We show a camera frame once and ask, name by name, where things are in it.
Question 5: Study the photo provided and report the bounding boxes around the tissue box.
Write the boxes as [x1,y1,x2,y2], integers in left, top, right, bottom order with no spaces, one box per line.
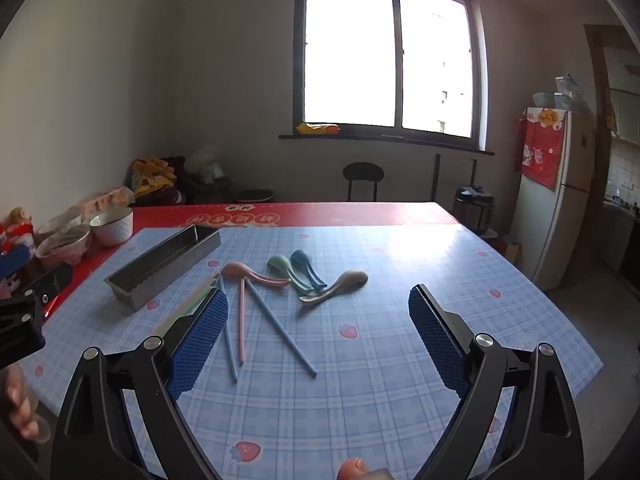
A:
[75,186,135,216]

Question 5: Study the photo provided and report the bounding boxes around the small toy figure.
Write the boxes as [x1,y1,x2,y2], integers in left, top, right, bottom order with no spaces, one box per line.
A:
[0,206,36,256]

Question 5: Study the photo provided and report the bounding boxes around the metal utensil tray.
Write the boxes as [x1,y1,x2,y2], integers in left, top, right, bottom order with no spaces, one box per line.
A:
[104,224,222,311]

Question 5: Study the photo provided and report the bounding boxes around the black trash bin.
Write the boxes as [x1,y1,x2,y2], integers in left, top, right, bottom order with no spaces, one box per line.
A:
[235,189,276,204]

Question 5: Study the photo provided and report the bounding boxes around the clear plastic containers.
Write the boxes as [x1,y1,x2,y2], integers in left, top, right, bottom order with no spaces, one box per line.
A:
[532,75,583,111]

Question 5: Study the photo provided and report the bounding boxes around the blue spoon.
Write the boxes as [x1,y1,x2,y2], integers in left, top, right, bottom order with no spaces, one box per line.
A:
[291,249,328,292]

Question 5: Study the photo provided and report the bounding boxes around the pink chopstick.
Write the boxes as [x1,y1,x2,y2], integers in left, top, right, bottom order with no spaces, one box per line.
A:
[238,277,248,367]

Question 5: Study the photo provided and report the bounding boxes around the blue checked table mat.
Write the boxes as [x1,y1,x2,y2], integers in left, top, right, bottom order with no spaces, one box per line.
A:
[17,225,606,480]

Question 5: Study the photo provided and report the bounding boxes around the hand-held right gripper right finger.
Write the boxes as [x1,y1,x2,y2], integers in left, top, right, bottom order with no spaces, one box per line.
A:
[407,284,586,480]

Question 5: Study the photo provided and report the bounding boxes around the person's left hand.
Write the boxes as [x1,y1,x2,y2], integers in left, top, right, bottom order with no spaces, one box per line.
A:
[0,364,41,441]

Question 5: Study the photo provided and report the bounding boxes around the black chair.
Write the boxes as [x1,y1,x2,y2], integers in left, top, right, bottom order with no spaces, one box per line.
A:
[343,161,385,203]

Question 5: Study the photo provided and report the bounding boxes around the yellow bag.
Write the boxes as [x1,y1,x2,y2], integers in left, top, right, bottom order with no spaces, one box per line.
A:
[296,122,341,136]

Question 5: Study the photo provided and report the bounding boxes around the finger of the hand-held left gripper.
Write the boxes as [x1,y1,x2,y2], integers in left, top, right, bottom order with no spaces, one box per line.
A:
[0,246,30,281]
[0,262,74,366]

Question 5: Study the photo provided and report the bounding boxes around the white refrigerator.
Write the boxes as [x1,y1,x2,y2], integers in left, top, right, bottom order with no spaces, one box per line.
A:
[515,107,598,291]

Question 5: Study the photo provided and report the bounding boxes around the dark folded frame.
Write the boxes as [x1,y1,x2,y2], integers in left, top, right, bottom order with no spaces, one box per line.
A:
[432,153,478,204]

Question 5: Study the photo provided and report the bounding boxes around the red printed tablecloth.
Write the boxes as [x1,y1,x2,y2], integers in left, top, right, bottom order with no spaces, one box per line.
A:
[20,201,461,341]

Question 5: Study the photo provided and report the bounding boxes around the green chopstick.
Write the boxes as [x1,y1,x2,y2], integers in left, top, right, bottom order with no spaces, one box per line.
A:
[155,277,223,341]

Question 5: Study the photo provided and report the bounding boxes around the dark fabric basket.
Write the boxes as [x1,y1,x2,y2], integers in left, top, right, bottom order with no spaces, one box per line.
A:
[172,156,233,204]

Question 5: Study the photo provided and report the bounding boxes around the black rice cooker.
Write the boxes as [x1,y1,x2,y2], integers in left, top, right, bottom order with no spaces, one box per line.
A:
[452,185,497,233]

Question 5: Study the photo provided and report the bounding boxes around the dark framed window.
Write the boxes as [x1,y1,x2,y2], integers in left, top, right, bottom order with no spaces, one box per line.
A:
[278,0,496,156]

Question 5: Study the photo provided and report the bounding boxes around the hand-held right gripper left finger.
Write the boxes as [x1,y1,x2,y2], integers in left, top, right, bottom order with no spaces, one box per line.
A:
[50,287,230,480]

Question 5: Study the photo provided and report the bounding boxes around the white textured bowl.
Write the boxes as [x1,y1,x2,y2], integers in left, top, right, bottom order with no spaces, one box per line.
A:
[90,206,135,247]

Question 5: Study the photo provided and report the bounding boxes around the dark kitchen cabinet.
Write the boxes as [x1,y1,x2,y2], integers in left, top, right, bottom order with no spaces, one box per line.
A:
[602,195,640,276]

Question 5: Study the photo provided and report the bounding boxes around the beige spoon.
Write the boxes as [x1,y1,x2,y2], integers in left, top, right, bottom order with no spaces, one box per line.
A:
[299,270,369,305]

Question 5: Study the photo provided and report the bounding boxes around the white plastic bag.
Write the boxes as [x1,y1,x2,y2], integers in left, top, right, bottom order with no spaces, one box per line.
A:
[187,145,226,181]

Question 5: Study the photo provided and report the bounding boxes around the pink spoon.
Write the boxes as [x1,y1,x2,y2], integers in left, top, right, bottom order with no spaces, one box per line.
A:
[220,262,292,289]

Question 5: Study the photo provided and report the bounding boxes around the grey-blue chopstick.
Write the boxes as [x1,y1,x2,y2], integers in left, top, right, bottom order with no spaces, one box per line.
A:
[246,282,319,377]

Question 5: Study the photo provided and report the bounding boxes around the green spoon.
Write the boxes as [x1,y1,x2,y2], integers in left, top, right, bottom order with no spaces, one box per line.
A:
[267,255,313,293]

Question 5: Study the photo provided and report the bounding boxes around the covered bowl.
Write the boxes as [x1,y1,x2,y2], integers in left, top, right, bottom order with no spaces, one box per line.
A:
[36,208,83,238]
[36,227,92,273]

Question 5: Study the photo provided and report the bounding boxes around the yellow clothes pile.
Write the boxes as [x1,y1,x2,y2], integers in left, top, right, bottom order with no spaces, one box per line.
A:
[125,157,186,206]

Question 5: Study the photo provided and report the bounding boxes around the red printed cloth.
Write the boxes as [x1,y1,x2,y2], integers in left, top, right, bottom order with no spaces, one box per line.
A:
[515,106,571,190]

